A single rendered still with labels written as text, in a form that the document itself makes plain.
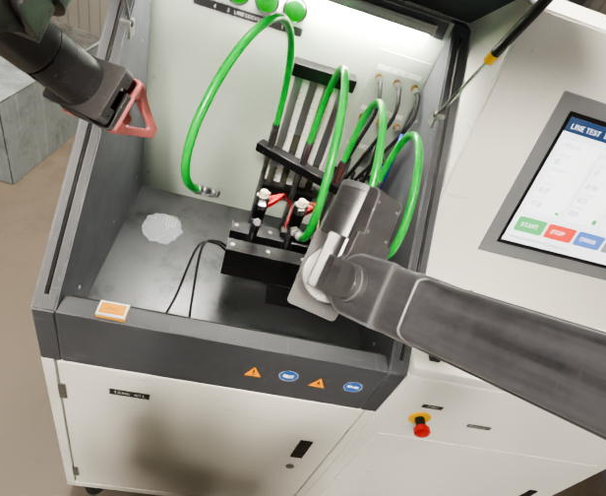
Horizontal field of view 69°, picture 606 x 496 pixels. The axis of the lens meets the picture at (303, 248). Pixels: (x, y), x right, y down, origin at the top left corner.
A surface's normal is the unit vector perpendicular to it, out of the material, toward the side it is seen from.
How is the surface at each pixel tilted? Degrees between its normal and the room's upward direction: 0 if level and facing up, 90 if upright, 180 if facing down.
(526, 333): 62
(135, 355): 90
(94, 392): 90
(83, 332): 90
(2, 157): 90
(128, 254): 0
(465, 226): 76
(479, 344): 67
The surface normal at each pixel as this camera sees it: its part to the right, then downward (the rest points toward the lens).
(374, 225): 0.57, 0.14
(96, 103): -0.33, -0.26
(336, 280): -0.73, -0.36
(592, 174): 0.05, 0.50
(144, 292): 0.28, -0.69
